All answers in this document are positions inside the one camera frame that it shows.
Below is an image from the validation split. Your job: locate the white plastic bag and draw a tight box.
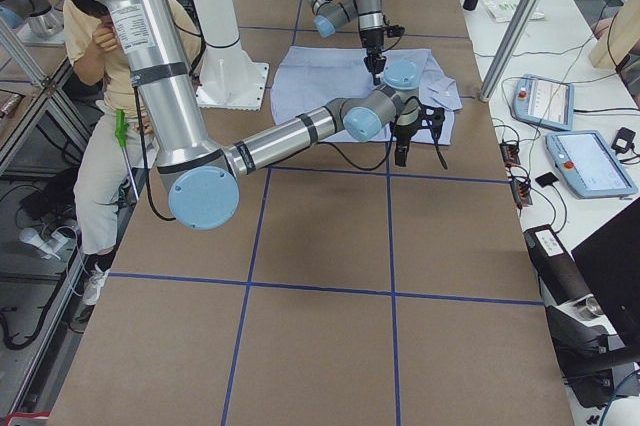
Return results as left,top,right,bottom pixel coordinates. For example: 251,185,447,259
481,0,520,23

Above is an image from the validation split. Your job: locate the grey aluminium frame post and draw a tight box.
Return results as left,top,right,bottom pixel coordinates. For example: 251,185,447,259
479,0,539,103

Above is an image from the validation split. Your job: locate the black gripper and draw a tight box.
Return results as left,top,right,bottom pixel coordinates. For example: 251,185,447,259
392,104,445,167
359,25,405,86

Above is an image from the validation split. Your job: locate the seated person in beige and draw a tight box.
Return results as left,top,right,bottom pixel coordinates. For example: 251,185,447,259
55,0,197,307

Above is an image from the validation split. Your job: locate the blue striped button shirt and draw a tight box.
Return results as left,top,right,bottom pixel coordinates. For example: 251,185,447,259
270,46,462,146

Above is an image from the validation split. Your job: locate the black monitor on arm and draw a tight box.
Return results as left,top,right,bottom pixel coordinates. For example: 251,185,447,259
572,201,639,344

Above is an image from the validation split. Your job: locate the far teach pendant tablet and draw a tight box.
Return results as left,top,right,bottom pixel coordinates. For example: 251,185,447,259
511,74,575,131

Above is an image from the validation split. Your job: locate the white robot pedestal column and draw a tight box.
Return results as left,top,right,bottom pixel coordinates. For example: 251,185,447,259
193,0,269,111

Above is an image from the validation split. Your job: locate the green handled tool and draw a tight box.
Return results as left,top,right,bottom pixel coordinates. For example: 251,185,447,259
113,109,141,200

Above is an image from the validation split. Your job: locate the teach pendant tablet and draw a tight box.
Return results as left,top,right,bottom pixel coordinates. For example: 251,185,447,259
511,74,575,131
545,130,638,199

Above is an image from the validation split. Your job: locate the near teach pendant tablet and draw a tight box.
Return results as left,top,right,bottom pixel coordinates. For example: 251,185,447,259
545,130,638,199

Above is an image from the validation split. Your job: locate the black box with label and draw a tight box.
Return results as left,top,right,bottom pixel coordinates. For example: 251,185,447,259
523,225,591,304

